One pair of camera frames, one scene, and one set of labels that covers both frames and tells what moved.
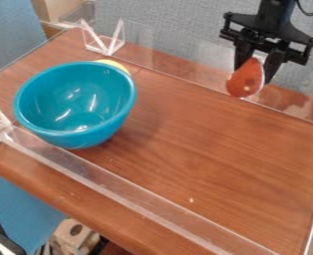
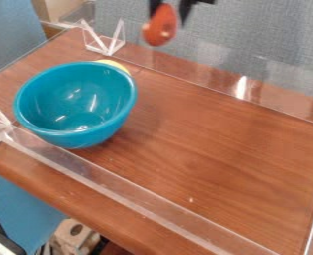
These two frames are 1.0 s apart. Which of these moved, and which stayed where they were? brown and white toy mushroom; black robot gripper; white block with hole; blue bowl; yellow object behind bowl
Moved: brown and white toy mushroom; black robot gripper
Stayed: yellow object behind bowl; blue bowl; white block with hole
